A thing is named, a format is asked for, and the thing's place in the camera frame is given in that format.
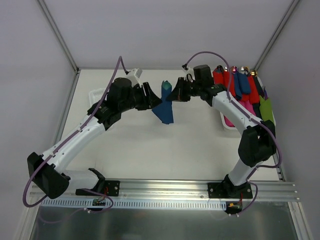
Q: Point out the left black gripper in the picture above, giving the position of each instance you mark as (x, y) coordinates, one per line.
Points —
(145, 95)

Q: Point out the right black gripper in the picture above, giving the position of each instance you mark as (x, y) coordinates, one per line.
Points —
(186, 88)

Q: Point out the teal plastic spoon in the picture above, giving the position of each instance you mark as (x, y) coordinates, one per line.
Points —
(166, 85)

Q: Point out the dark blue paper napkin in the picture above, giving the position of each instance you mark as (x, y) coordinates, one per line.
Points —
(164, 111)

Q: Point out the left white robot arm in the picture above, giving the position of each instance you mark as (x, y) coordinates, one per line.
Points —
(49, 169)

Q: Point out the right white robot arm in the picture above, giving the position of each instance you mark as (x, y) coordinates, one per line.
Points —
(257, 136)

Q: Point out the green napkin roll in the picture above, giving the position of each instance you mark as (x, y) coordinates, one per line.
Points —
(265, 109)

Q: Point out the small white plastic basket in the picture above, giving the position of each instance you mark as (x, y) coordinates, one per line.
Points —
(95, 95)

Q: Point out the large white plastic basket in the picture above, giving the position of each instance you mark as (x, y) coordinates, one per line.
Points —
(240, 101)

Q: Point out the aluminium mounting rail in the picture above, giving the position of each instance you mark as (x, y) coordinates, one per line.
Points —
(150, 189)

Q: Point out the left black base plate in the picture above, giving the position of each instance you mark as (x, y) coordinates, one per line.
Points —
(108, 187)

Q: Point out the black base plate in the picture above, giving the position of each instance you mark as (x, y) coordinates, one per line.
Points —
(224, 190)
(108, 187)

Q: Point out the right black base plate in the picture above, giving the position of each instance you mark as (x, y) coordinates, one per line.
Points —
(224, 190)

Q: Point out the white slotted cable duct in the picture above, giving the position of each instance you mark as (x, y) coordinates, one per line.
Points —
(152, 204)

